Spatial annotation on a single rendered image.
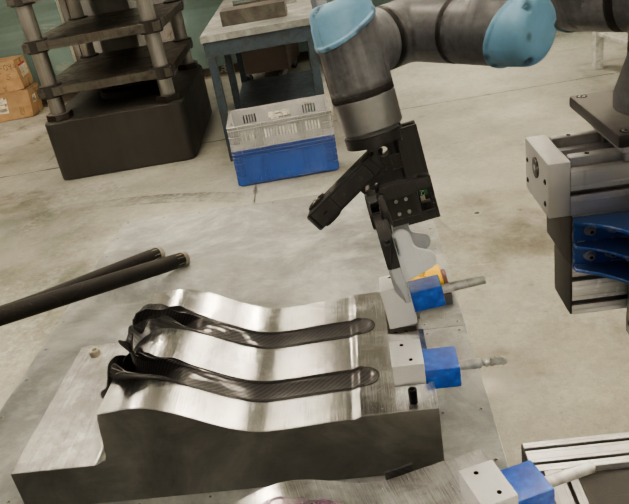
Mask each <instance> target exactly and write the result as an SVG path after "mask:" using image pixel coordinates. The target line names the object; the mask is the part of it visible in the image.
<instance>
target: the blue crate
mask: <svg viewBox="0 0 629 504"><path fill-rule="evenodd" d="M231 153H232V157H233V161H234V166H235V170H236V175H237V180H238V185H239V186H242V187H243V186H249V185H255V184H260V183H266V182H272V181H277V180H283V179H288V178H294V177H300V176H305V175H311V174H317V173H322V172H328V171H334V170H337V169H339V161H338V155H337V149H336V142H335V135H334V134H332V135H326V136H320V137H315V138H309V139H304V140H298V141H292V142H287V143H281V144H275V145H270V146H264V147H259V148H253V149H247V150H242V151H236V152H231Z"/></svg>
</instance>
